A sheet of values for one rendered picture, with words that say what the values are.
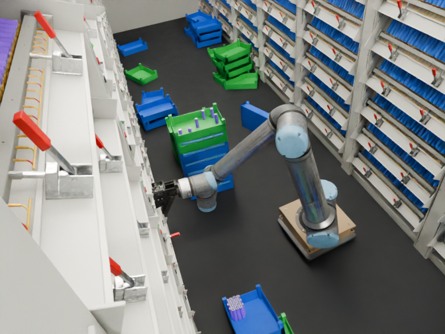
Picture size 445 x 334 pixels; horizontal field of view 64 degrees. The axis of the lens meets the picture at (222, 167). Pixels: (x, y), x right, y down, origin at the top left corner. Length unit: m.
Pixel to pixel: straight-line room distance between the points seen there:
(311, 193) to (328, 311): 0.66
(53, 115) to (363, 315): 1.73
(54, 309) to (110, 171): 0.52
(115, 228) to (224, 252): 1.57
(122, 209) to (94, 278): 0.32
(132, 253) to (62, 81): 0.26
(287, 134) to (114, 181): 0.79
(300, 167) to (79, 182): 1.15
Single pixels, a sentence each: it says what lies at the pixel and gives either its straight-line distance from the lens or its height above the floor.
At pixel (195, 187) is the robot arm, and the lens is 1.59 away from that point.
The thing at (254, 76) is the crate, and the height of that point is 0.02.
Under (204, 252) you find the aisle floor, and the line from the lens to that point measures 2.13.
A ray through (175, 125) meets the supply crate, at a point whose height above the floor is 0.48.
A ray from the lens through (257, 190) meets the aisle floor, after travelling 2.40.
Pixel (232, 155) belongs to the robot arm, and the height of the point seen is 0.67.
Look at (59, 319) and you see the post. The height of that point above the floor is 1.59.
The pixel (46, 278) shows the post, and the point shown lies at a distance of 0.18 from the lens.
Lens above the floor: 1.74
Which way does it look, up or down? 42 degrees down
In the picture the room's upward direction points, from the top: 9 degrees counter-clockwise
